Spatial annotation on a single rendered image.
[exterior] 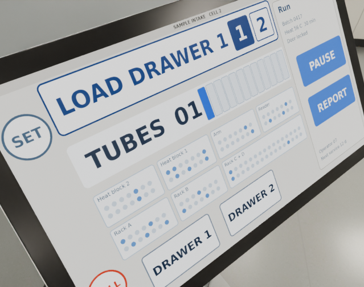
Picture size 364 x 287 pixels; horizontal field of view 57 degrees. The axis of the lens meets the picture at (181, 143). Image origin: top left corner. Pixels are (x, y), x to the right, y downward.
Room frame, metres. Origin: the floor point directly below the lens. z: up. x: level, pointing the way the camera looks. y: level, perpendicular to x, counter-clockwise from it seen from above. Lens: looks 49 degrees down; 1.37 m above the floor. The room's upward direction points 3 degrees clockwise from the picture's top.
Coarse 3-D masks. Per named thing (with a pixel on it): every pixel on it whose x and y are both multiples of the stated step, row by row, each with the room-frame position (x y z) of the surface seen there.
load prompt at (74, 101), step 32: (192, 32) 0.34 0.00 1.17; (224, 32) 0.36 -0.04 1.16; (256, 32) 0.38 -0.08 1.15; (96, 64) 0.27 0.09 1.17; (128, 64) 0.28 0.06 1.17; (160, 64) 0.30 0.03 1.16; (192, 64) 0.31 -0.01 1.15; (64, 96) 0.23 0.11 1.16; (96, 96) 0.24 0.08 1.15; (128, 96) 0.26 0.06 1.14; (64, 128) 0.21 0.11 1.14
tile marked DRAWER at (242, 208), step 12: (264, 180) 0.26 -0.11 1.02; (240, 192) 0.23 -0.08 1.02; (252, 192) 0.24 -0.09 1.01; (264, 192) 0.24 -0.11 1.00; (276, 192) 0.25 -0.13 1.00; (228, 204) 0.22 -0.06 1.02; (240, 204) 0.22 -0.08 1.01; (252, 204) 0.23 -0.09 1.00; (264, 204) 0.23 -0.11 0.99; (228, 216) 0.21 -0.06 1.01; (240, 216) 0.21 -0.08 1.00; (252, 216) 0.22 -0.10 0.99; (228, 228) 0.20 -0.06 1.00; (240, 228) 0.20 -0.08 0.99
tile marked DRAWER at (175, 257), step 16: (192, 224) 0.18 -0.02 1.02; (208, 224) 0.19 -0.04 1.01; (176, 240) 0.17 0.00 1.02; (192, 240) 0.17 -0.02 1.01; (208, 240) 0.18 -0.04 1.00; (144, 256) 0.14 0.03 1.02; (160, 256) 0.15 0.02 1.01; (176, 256) 0.15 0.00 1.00; (192, 256) 0.16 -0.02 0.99; (160, 272) 0.14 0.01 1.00; (176, 272) 0.14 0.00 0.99
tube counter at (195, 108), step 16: (256, 64) 0.35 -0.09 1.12; (272, 64) 0.37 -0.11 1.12; (224, 80) 0.32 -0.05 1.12; (240, 80) 0.33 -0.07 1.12; (256, 80) 0.34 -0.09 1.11; (272, 80) 0.35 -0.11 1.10; (176, 96) 0.28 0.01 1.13; (192, 96) 0.29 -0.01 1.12; (208, 96) 0.30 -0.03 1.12; (224, 96) 0.31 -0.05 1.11; (240, 96) 0.32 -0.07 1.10; (256, 96) 0.33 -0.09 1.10; (176, 112) 0.27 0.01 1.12; (192, 112) 0.28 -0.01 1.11; (208, 112) 0.28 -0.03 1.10; (224, 112) 0.29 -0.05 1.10; (192, 128) 0.26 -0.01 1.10
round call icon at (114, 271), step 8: (112, 264) 0.13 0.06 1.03; (120, 264) 0.13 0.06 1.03; (104, 272) 0.12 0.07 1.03; (112, 272) 0.12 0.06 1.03; (120, 272) 0.13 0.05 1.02; (88, 280) 0.11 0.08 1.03; (96, 280) 0.11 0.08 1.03; (104, 280) 0.12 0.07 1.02; (112, 280) 0.12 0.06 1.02; (120, 280) 0.12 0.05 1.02; (128, 280) 0.12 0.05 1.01
